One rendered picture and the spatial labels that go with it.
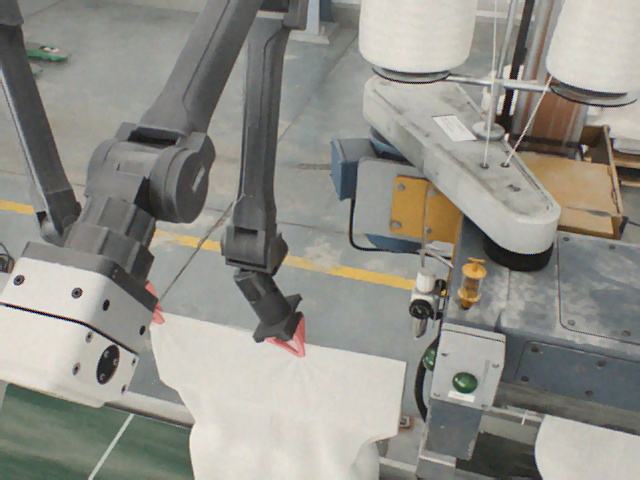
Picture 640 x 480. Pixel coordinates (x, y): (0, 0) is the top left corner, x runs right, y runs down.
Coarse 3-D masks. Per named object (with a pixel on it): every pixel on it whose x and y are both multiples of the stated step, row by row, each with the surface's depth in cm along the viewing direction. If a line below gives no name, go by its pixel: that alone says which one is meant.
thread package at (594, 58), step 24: (576, 0) 78; (600, 0) 75; (624, 0) 74; (576, 24) 79; (600, 24) 76; (624, 24) 75; (552, 48) 84; (576, 48) 79; (600, 48) 77; (624, 48) 77; (552, 72) 84; (576, 72) 80; (600, 72) 79; (624, 72) 78
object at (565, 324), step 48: (480, 240) 86; (576, 240) 87; (528, 288) 78; (576, 288) 78; (624, 288) 79; (528, 336) 73; (576, 336) 72; (624, 336) 72; (528, 384) 77; (576, 384) 75; (624, 384) 73; (432, 432) 87
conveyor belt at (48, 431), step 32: (0, 416) 176; (32, 416) 176; (64, 416) 176; (96, 416) 176; (128, 416) 176; (0, 448) 167; (32, 448) 167; (64, 448) 167; (96, 448) 168; (128, 448) 168; (160, 448) 168
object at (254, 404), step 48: (192, 336) 115; (240, 336) 111; (192, 384) 124; (240, 384) 119; (288, 384) 116; (336, 384) 112; (384, 384) 109; (192, 432) 124; (240, 432) 120; (288, 432) 119; (336, 432) 118; (384, 432) 117
